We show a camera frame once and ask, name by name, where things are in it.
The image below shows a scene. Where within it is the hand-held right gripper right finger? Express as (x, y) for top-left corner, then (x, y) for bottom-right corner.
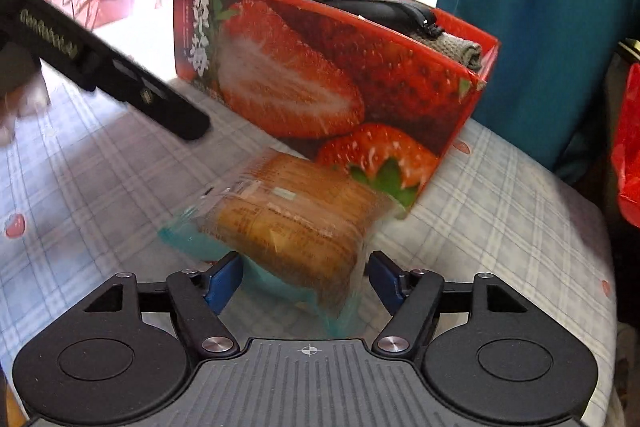
(366, 250), (532, 359)

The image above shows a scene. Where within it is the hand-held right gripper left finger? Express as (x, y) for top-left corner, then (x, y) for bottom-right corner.
(80, 251), (246, 359)

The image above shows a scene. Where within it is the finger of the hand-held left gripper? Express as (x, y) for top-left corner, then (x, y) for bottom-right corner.
(0, 0), (212, 142)

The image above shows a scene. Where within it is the bread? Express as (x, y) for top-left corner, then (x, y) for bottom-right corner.
(156, 146), (397, 334)

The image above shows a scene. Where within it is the red strawberry print cardboard box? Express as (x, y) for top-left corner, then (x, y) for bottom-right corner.
(172, 0), (501, 221)

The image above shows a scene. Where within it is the grey knit cloth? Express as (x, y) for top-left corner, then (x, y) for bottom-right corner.
(411, 29), (485, 72)

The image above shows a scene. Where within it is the person's left hand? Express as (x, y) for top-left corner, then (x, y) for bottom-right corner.
(0, 67), (52, 148)

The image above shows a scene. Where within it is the red plastic bag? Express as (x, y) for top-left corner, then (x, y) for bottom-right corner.
(609, 61), (640, 229)

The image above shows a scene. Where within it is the dark blue curtain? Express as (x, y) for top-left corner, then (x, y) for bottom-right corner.
(436, 0), (640, 188)

